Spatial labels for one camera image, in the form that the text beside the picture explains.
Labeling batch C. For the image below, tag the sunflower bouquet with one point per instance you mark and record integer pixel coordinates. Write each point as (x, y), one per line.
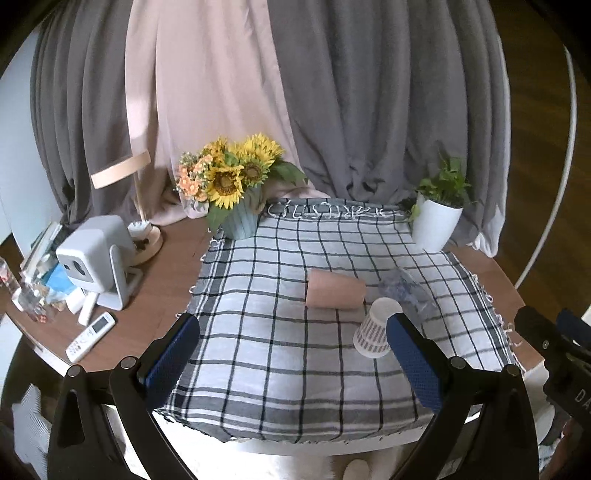
(235, 170)

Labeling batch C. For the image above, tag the wooden desk lamp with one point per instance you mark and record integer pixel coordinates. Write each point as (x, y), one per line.
(121, 168)

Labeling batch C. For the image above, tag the pink curtain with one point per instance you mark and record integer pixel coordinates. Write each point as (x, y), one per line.
(203, 83)

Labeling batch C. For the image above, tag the white projector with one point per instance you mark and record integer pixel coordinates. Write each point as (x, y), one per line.
(90, 254)

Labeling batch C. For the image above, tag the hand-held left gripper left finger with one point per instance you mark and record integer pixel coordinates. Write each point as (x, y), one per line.
(170, 357)

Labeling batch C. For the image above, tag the small white remote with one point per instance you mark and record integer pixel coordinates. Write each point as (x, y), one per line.
(87, 308)

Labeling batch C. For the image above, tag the white plant pot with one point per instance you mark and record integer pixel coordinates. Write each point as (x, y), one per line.
(434, 226)

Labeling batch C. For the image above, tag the white hoop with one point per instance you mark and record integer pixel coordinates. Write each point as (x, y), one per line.
(561, 152)

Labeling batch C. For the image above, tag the clear plastic cup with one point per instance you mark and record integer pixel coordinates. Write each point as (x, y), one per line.
(404, 290)

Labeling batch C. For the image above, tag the white projector stand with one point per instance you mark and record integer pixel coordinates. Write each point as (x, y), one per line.
(121, 288)

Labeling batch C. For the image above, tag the white printed paper cup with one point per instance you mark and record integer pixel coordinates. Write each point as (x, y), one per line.
(375, 330)

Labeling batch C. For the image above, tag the green potted plant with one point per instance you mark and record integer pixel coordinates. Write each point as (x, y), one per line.
(445, 182)

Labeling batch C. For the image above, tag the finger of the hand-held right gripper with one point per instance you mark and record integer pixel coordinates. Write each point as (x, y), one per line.
(538, 334)
(572, 325)

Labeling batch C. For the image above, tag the grey curtain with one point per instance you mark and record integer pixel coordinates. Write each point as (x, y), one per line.
(388, 101)
(87, 106)

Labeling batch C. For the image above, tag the blue packet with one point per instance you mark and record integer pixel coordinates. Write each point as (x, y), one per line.
(59, 282)

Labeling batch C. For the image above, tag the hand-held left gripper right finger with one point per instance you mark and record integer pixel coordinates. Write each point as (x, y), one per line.
(415, 364)

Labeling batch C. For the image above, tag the checkered cloth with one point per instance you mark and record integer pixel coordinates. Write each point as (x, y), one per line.
(277, 360)

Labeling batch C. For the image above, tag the blue-green ribbed vase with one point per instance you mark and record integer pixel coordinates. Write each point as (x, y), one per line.
(242, 221)

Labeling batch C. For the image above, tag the glass jar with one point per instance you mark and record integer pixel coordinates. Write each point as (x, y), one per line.
(31, 302)

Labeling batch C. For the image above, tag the clear bottle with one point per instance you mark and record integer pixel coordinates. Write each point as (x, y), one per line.
(8, 277)

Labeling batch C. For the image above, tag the white remote control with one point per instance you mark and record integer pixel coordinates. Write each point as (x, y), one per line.
(90, 337)

